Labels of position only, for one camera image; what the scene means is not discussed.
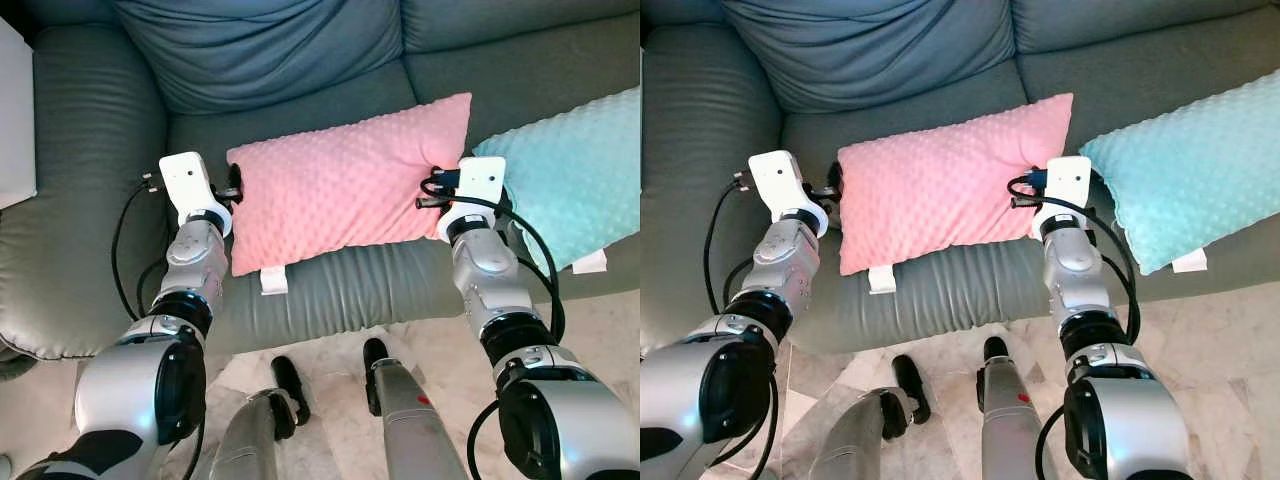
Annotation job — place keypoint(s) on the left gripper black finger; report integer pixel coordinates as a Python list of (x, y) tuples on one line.
[(236, 181), (838, 181)]

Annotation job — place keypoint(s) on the pink dotted fleece pillow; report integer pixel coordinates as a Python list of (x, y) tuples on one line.
[(940, 180), (340, 180)]

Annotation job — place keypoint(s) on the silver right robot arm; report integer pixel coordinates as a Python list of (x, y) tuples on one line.
[(490, 275), (1075, 270)]

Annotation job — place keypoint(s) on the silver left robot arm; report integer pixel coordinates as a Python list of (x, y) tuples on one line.
[(190, 265), (790, 265)]

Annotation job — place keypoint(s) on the dark green leather sofa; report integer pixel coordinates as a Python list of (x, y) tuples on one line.
[(330, 285), (950, 300)]

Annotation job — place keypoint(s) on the teal dotted fleece pillow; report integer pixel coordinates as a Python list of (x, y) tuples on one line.
[(580, 170), (1190, 170)]

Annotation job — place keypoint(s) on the silver right robot leg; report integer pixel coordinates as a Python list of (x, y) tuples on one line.
[(410, 420), (1015, 420)]

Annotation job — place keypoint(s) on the silver robot leg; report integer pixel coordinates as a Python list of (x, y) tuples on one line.
[(860, 440), (250, 440), (410, 420), (1015, 420)]

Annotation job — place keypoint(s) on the white panel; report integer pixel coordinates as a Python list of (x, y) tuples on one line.
[(15, 110)]

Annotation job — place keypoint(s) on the silver left robot leg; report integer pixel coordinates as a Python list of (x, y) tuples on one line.
[(860, 440), (250, 440)]

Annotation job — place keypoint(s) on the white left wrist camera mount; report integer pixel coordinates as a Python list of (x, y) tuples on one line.
[(185, 180), (775, 178)]

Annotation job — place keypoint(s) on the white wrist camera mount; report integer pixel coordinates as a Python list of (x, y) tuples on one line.
[(185, 180), (482, 180), (1068, 180), (775, 178)]

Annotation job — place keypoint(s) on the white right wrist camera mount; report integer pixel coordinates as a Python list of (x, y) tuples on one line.
[(482, 180), (1068, 180)]

